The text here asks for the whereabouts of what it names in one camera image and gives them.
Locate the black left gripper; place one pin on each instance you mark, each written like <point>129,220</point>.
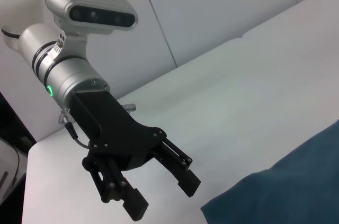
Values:
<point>116,131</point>

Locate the blue t-shirt with white print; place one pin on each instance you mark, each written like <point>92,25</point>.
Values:
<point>286,181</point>

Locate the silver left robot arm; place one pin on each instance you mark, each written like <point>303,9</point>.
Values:
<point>53,57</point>

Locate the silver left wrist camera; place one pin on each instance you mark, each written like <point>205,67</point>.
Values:
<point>90,12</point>

